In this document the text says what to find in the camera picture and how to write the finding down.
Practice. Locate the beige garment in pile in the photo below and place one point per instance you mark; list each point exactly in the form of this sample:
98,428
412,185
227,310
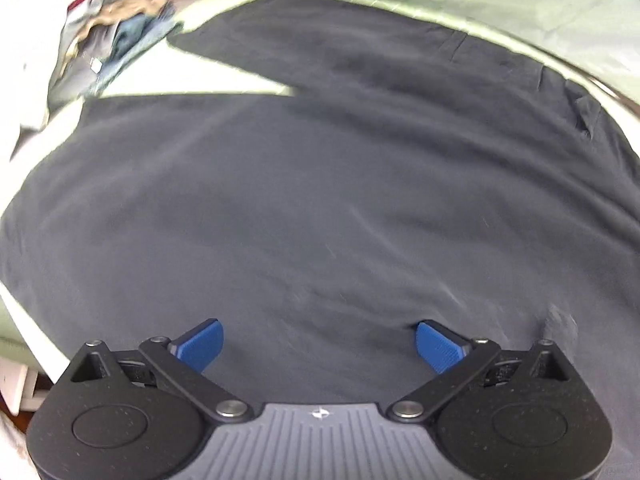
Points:
116,12

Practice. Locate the green grid cutting mat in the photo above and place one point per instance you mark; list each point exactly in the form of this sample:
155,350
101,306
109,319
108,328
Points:
27,135

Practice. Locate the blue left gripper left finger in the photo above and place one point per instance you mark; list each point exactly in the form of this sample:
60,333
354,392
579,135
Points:
177,366

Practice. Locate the black trousers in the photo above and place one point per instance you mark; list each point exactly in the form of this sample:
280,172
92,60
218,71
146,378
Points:
414,171

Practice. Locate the grey garment in pile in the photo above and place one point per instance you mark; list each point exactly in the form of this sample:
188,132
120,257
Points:
83,47

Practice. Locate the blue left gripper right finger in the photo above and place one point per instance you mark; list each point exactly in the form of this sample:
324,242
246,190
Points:
457,361

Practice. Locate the blue denim jeans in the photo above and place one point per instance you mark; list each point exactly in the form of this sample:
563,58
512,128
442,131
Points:
133,38

